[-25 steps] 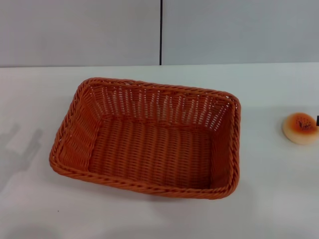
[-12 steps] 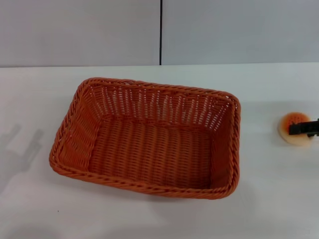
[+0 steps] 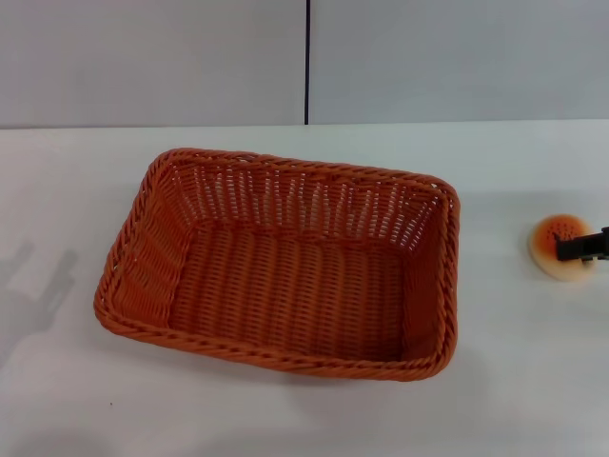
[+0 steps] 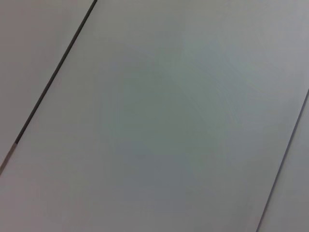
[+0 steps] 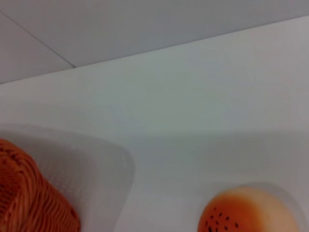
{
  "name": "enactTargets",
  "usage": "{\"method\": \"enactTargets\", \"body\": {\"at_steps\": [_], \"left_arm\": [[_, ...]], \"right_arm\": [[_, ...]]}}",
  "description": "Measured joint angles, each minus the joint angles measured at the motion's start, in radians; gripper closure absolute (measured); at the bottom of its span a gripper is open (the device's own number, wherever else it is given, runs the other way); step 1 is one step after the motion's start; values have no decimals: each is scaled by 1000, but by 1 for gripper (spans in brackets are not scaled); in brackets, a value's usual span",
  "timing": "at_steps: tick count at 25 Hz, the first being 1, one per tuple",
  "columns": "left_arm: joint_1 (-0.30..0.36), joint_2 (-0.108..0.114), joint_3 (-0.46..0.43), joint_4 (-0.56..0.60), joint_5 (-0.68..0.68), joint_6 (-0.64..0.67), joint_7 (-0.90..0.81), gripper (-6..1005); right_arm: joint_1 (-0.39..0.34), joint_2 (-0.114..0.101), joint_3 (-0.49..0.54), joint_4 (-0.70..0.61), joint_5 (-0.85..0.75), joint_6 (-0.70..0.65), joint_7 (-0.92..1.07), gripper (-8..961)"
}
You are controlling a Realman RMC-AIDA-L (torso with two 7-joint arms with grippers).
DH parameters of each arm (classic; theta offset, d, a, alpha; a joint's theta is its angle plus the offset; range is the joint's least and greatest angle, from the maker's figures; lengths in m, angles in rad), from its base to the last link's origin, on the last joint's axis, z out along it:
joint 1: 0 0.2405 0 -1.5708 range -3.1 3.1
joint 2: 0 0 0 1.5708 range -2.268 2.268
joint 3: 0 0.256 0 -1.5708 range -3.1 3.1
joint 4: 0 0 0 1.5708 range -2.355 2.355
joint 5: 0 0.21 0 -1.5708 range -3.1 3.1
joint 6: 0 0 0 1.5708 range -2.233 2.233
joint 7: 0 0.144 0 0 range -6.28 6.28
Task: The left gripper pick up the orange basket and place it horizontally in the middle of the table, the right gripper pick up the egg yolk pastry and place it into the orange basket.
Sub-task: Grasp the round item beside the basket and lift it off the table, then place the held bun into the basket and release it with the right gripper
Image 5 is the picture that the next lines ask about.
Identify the orange woven rectangular basket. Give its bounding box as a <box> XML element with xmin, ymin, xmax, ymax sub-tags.
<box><xmin>0</xmin><ymin>139</ymin><xmax>81</xmax><ymax>232</ymax></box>

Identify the round sesame bread bun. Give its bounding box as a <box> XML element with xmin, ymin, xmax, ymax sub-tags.
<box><xmin>197</xmin><ymin>186</ymin><xmax>302</xmax><ymax>232</ymax></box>

